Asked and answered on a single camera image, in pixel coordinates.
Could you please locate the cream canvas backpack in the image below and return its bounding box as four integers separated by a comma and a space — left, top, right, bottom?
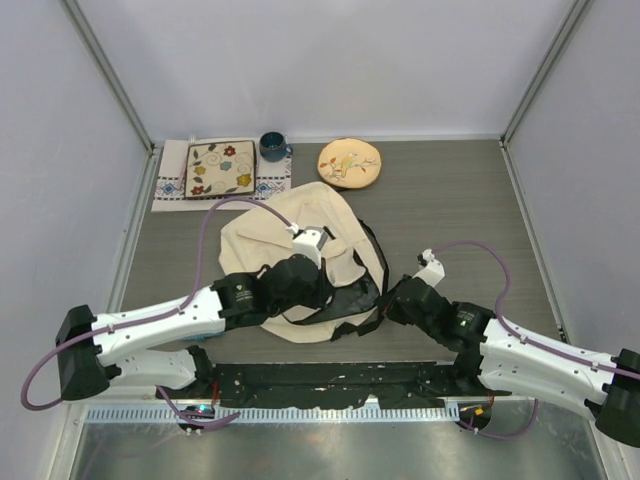
219, 182, 389, 344

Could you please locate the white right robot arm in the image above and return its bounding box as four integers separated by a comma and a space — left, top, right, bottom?
377, 277, 639, 447

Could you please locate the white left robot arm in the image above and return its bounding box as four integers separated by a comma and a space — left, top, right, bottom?
55, 254, 334, 401

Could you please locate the blue small box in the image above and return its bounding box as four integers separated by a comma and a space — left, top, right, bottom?
183, 331, 224, 342

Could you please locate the white embroidered placemat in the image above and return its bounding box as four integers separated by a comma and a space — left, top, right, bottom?
152, 138, 292, 213

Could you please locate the round bird ceramic plate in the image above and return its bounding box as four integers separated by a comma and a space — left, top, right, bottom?
317, 138, 382, 189

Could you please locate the dark blue ceramic mug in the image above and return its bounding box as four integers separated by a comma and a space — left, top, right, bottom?
259, 131, 293, 163

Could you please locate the square floral ceramic plate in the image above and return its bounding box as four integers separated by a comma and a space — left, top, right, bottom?
184, 140, 257, 200

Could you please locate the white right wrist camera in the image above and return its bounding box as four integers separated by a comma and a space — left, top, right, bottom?
413, 249, 445, 288

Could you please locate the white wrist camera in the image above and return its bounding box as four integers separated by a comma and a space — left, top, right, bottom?
413, 249, 445, 288
287, 223, 329, 269

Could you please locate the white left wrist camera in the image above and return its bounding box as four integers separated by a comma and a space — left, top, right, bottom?
287, 223, 329, 269

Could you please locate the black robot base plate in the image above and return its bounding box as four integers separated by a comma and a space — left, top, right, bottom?
165, 362, 491, 410

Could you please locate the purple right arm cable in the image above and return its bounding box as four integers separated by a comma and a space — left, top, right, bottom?
424, 240, 640, 441

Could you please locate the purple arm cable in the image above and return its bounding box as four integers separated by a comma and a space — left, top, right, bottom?
424, 240, 640, 441
20, 196, 301, 441

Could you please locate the white slotted cable duct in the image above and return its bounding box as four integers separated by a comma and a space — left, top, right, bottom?
84, 402, 459, 425

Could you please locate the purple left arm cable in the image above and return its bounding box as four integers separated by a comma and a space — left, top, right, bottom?
20, 196, 301, 441

